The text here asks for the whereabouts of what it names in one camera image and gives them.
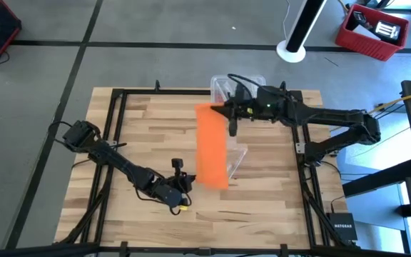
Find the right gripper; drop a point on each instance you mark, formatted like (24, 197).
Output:
(244, 109)

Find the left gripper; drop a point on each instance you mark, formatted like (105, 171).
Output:
(180, 185)

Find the orange elastic bandage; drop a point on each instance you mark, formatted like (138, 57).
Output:
(210, 150)

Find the clear plastic zip bag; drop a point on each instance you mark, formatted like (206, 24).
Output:
(237, 157)

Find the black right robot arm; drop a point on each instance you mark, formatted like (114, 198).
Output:
(334, 116)

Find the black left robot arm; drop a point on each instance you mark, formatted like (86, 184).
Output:
(120, 164)

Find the clear plastic storage container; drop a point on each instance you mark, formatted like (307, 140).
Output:
(223, 84)

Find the black pillar with white base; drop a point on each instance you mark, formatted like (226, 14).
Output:
(303, 25)

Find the red plastic crate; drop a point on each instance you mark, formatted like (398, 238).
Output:
(366, 46)

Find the small black device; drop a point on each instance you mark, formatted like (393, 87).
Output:
(359, 17)

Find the black crossbar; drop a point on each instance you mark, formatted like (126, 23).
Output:
(30, 250)

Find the white and black device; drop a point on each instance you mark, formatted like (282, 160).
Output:
(387, 30)

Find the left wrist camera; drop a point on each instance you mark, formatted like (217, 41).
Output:
(177, 164)

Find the black aluminium table frame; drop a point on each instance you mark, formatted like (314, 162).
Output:
(173, 92)

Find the silver mounting bracket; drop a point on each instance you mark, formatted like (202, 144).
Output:
(300, 148)

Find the black Netgear network switch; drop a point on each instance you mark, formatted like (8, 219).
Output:
(342, 226)

